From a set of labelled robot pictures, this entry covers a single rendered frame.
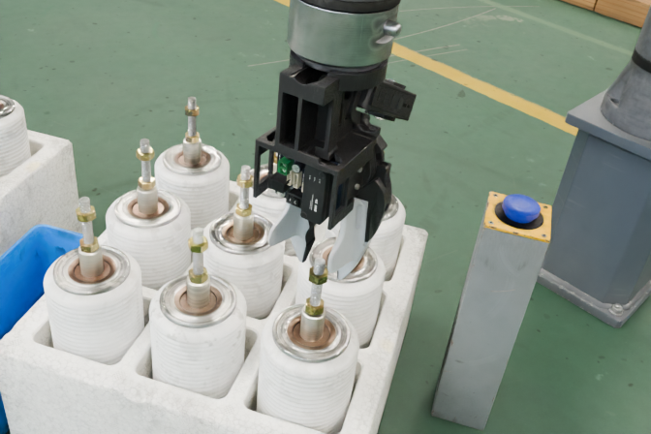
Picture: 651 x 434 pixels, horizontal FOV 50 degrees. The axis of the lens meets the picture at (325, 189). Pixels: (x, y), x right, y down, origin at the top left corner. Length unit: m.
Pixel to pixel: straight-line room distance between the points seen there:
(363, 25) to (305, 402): 0.37
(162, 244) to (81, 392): 0.18
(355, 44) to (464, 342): 0.49
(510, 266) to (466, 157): 0.75
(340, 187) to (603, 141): 0.63
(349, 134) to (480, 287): 0.33
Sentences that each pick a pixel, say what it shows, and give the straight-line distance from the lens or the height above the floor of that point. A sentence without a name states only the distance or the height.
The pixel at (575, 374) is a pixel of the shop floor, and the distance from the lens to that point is 1.10.
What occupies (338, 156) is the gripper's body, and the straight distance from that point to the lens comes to 0.51.
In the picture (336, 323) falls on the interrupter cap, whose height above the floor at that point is 0.25.
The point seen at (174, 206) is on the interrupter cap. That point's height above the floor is 0.25.
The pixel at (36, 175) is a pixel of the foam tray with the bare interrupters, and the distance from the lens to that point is 1.07.
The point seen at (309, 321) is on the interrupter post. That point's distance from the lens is 0.67.
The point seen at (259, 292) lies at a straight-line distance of 0.80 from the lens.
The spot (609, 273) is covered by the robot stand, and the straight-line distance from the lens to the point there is 1.17.
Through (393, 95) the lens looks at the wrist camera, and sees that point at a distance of 0.57.
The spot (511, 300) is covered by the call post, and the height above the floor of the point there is 0.22.
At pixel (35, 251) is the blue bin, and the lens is 1.07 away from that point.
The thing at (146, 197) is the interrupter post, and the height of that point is 0.27.
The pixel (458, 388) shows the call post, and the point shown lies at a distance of 0.93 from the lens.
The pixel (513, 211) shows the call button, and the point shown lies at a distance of 0.77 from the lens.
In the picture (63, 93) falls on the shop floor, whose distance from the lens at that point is 1.67.
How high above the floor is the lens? 0.74
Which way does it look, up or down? 34 degrees down
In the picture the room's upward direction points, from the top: 7 degrees clockwise
